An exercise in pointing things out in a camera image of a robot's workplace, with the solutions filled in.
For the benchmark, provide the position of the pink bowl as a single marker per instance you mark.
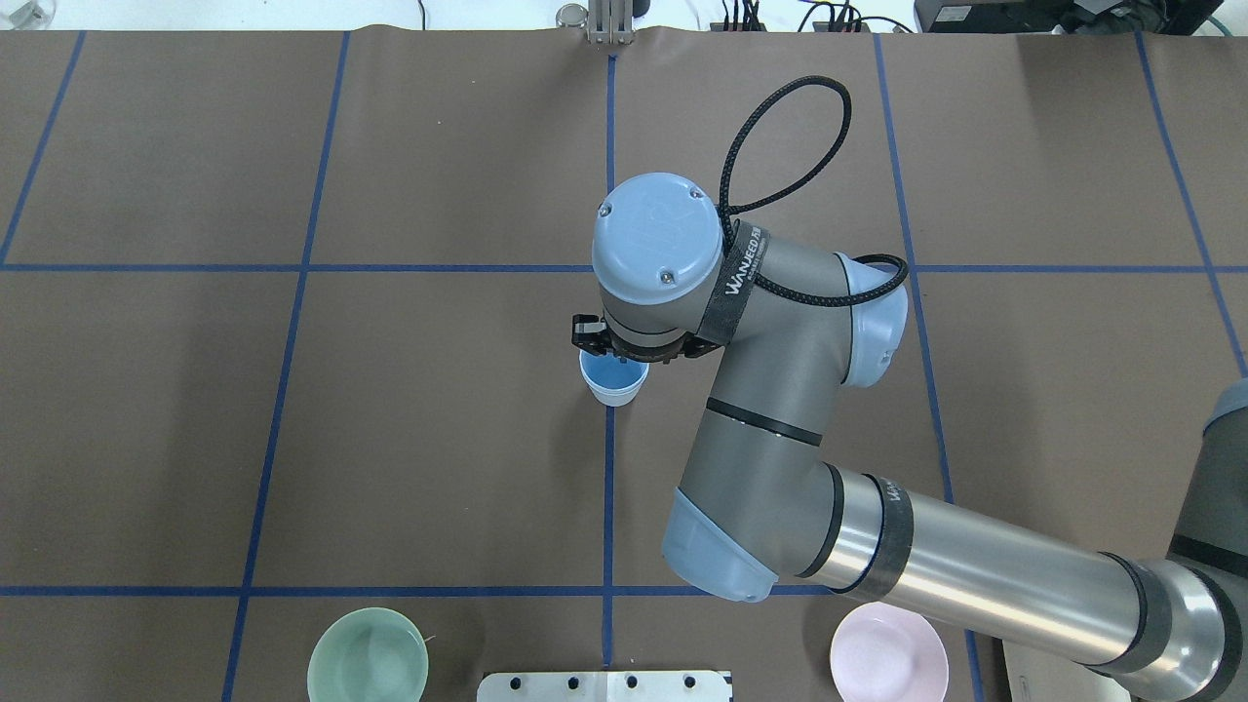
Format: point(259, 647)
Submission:
point(885, 653)

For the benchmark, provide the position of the metal clamp on table edge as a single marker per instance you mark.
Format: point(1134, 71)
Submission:
point(604, 23)

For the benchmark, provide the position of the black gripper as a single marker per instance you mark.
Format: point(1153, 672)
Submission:
point(588, 336)

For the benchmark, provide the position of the cream toaster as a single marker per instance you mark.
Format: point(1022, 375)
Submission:
point(1034, 675)

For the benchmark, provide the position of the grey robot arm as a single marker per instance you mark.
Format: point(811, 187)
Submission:
point(681, 276)

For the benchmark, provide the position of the green bowl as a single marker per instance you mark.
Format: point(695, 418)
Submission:
point(369, 654)

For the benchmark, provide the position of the blue cup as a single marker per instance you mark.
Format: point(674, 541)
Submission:
point(614, 381)

